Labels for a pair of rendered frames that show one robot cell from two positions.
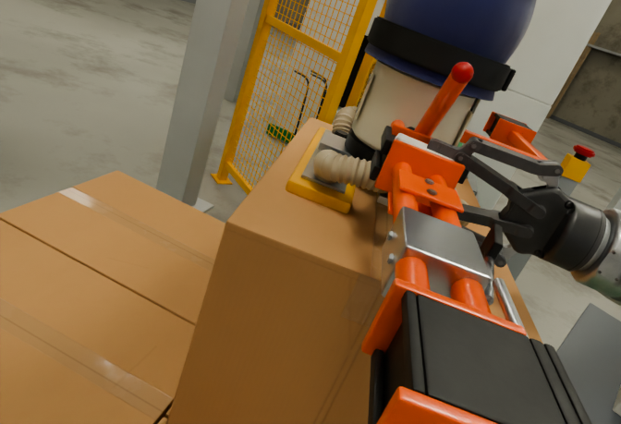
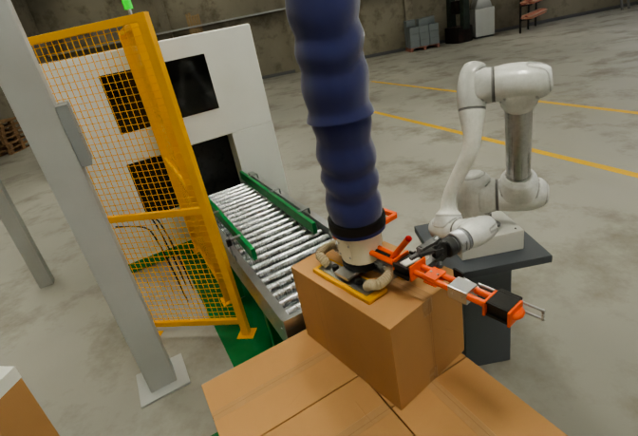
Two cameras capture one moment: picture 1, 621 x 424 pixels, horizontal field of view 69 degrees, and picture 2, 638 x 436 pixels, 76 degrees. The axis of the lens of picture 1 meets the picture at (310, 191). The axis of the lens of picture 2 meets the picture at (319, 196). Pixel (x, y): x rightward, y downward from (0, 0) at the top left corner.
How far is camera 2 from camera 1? 1.12 m
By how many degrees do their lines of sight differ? 32
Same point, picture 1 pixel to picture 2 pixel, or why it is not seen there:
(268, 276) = (404, 330)
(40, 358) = not seen: outside the picture
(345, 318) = (424, 317)
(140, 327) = (341, 405)
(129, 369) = (365, 414)
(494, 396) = (510, 303)
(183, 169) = (159, 354)
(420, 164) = (417, 266)
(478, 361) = (503, 301)
